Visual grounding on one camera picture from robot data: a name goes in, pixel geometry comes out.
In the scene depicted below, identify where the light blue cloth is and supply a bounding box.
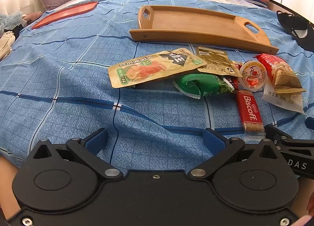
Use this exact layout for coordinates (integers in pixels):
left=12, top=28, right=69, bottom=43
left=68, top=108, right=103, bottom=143
left=0, top=11, right=26, bottom=31

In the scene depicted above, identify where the olive gold snack packet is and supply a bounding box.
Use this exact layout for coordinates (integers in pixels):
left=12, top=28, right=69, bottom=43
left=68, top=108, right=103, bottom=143
left=196, top=46, right=243, bottom=78

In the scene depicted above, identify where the red biscuit packet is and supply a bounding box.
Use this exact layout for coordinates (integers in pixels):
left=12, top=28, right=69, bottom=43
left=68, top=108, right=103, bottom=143
left=235, top=89, right=265, bottom=134

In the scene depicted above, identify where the beige knitted item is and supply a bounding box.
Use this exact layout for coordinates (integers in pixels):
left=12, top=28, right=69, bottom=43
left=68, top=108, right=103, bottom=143
left=0, top=32, right=16, bottom=60

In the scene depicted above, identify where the wooden tray with handles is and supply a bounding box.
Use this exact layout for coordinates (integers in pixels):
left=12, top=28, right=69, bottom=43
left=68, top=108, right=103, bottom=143
left=129, top=5, right=279, bottom=55

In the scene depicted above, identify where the red and white peanut packet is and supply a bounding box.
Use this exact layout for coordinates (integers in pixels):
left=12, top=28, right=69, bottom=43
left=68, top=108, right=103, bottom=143
left=253, top=54, right=307, bottom=115

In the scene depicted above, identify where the gold triangular snack packet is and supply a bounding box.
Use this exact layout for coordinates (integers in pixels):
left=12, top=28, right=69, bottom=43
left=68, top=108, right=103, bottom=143
left=272, top=68, right=307, bottom=95

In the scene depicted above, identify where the gold packet with orange picture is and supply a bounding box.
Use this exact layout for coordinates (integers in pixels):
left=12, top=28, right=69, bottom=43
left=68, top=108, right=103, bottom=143
left=107, top=48, right=208, bottom=88

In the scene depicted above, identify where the round jelly cup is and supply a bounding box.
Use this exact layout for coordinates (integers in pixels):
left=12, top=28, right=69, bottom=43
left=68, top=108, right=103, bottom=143
left=239, top=60, right=267, bottom=93

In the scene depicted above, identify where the pink soft item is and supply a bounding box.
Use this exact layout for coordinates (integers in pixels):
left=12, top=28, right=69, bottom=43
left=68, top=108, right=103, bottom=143
left=25, top=12, right=42, bottom=22

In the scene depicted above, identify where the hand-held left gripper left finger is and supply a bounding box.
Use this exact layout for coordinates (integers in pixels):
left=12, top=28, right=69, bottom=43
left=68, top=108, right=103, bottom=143
left=29, top=128, right=123, bottom=181

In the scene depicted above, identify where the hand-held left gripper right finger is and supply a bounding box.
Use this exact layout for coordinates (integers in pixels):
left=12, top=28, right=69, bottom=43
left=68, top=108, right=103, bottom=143
left=188, top=127, right=281, bottom=180

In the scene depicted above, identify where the brown snack packet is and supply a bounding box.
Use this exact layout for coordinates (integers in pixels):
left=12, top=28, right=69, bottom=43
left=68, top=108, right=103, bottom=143
left=222, top=62, right=244, bottom=91

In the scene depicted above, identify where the red oval tray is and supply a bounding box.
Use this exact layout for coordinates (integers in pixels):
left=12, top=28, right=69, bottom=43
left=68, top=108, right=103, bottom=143
left=31, top=1, right=99, bottom=30

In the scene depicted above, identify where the green snack packet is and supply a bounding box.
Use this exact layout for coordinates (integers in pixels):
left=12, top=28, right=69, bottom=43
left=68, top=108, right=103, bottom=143
left=172, top=73, right=235, bottom=99

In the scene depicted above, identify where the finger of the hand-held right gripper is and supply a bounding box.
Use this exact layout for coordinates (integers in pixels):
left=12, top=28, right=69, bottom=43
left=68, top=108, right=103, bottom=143
left=264, top=123, right=295, bottom=147

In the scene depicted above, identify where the black cap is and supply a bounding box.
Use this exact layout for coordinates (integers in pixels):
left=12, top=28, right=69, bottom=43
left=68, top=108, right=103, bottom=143
left=277, top=10, right=314, bottom=52

